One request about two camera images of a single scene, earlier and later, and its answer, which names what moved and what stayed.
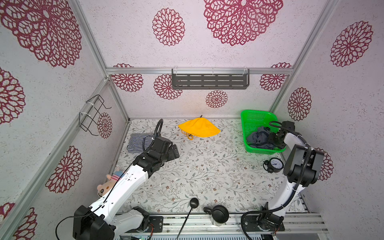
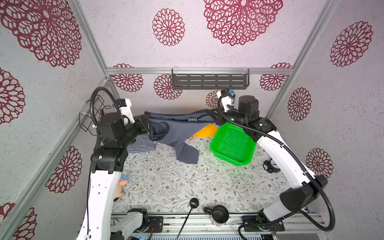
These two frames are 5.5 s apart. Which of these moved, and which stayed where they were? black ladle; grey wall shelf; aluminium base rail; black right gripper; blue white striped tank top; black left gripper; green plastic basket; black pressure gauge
Moved: black right gripper; black left gripper; green plastic basket
Stayed: blue white striped tank top; grey wall shelf; aluminium base rail; black pressure gauge; black ladle
